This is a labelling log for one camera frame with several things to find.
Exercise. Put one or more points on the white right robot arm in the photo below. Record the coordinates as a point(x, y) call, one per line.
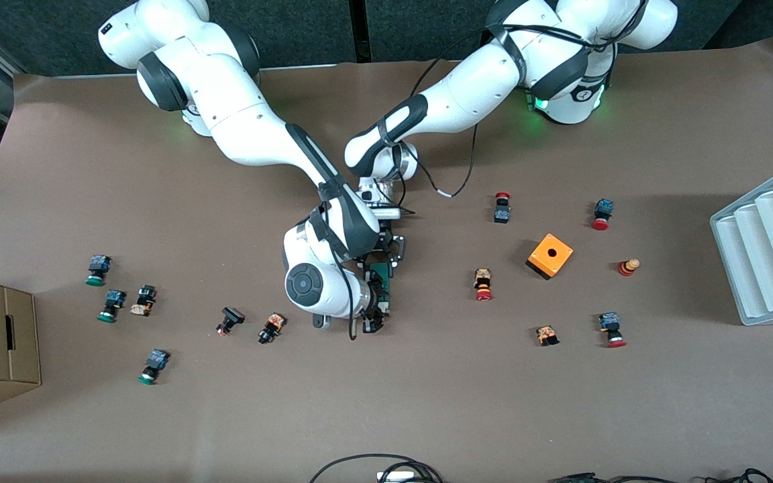
point(245, 114)

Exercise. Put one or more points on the beige black switch block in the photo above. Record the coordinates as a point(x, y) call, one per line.
point(143, 300)

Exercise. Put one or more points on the black selector switch orange block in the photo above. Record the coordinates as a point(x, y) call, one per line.
point(271, 328)

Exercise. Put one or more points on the green push button blue block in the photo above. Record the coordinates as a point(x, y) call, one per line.
point(153, 365)
point(112, 304)
point(97, 268)

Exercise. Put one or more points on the orange button enclosure box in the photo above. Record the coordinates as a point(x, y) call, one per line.
point(550, 255)

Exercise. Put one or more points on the black flat-head switch red terminals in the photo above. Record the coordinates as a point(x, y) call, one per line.
point(230, 318)

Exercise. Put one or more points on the red push button blue block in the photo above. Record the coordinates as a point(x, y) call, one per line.
point(602, 213)
point(612, 329)

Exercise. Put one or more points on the red yellow button head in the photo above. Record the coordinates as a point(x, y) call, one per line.
point(628, 267)

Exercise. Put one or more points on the red mushroom button black block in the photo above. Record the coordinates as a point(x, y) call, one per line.
point(502, 209)

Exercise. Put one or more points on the orange contact block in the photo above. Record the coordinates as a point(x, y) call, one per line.
point(547, 335)

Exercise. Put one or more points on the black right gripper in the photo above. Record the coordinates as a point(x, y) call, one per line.
point(374, 303)

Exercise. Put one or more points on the white ridged foam tray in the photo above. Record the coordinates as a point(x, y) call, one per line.
point(769, 255)

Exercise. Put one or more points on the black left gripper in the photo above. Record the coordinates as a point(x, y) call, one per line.
point(392, 249)

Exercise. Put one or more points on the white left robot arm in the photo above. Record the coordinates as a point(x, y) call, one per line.
point(467, 87)

